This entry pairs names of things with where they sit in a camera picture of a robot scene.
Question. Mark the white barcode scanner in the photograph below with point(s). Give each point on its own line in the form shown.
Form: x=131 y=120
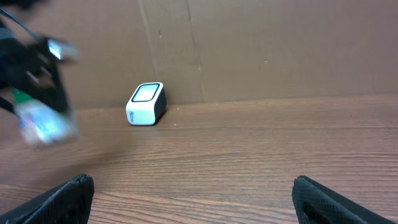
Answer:
x=147 y=104

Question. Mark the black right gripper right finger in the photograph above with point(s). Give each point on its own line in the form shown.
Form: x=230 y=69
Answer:
x=316 y=204

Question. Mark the green lid spice jar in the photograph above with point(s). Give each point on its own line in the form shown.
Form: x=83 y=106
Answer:
x=39 y=124

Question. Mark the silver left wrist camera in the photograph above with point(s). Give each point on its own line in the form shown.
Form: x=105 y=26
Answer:
x=62 y=50

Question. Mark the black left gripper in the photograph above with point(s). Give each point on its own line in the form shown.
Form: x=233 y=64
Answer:
x=20 y=63

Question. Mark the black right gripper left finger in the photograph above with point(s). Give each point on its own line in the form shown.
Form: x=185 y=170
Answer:
x=69 y=202

